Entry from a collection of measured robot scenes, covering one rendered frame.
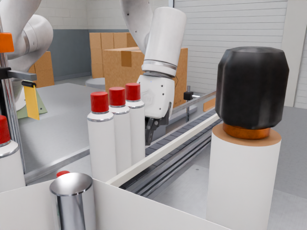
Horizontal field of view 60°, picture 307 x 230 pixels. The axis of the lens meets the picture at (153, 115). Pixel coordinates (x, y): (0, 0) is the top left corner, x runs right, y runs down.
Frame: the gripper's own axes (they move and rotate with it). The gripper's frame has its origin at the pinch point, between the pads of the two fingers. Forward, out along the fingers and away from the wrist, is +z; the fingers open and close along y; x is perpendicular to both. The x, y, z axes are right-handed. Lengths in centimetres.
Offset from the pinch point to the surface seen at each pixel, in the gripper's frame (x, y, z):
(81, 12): 379, -520, -208
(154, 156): -1.4, 4.4, 3.7
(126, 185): -8.9, 3.6, 9.9
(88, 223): -37.2, 20.9, 4.0
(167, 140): 14.9, -2.1, 1.3
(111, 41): 248, -267, -99
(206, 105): 64, -13, -14
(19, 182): -32.5, 2.0, 6.9
